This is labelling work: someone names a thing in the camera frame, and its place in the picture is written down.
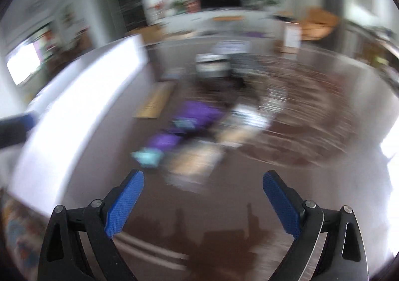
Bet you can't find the beige box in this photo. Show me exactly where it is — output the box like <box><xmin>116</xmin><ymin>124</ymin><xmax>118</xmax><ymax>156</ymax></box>
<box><xmin>165</xmin><ymin>141</ymin><xmax>223</xmax><ymax>186</ymax></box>

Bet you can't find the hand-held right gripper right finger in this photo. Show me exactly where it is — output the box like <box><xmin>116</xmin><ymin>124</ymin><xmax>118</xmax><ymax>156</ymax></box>
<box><xmin>262</xmin><ymin>170</ymin><xmax>370</xmax><ymax>281</ymax></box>

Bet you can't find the teal object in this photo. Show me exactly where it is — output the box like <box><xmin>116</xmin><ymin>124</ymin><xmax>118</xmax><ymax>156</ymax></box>
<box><xmin>132</xmin><ymin>148</ymin><xmax>165</xmax><ymax>170</ymax></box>

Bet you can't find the large purple object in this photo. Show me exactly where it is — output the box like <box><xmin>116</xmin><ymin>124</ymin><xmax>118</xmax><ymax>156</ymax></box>
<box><xmin>174</xmin><ymin>101</ymin><xmax>224</xmax><ymax>132</ymax></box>

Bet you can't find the orange lounge chair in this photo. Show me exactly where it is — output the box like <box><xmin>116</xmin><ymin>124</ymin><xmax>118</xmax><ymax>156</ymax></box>
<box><xmin>301</xmin><ymin>7</ymin><xmax>340</xmax><ymax>40</ymax></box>

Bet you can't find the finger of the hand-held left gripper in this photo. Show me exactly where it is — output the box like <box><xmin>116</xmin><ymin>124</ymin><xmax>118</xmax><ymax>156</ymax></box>
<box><xmin>0</xmin><ymin>114</ymin><xmax>37</xmax><ymax>148</ymax></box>

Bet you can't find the white rectangular panel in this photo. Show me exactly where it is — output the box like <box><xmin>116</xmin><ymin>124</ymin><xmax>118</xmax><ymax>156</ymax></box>
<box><xmin>12</xmin><ymin>35</ymin><xmax>148</xmax><ymax>207</ymax></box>

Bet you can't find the light wooden board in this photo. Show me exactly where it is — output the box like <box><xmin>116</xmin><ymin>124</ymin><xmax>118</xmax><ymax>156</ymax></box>
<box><xmin>134</xmin><ymin>82</ymin><xmax>175</xmax><ymax>120</ymax></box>

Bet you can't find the clear plastic box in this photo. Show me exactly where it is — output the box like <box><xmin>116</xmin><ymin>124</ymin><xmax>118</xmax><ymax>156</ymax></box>
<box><xmin>195</xmin><ymin>52</ymin><xmax>233</xmax><ymax>78</ymax></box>

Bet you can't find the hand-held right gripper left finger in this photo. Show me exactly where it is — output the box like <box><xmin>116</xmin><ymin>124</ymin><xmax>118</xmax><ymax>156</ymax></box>
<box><xmin>37</xmin><ymin>169</ymin><xmax>145</xmax><ymax>281</ymax></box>

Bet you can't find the white low cabinet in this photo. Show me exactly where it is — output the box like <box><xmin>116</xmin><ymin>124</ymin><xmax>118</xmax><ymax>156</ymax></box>
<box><xmin>153</xmin><ymin>8</ymin><xmax>284</xmax><ymax>36</ymax></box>

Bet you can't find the small purple object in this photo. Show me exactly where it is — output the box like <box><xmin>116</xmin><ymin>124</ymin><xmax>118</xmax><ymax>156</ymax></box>
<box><xmin>149</xmin><ymin>133</ymin><xmax>185</xmax><ymax>153</ymax></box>

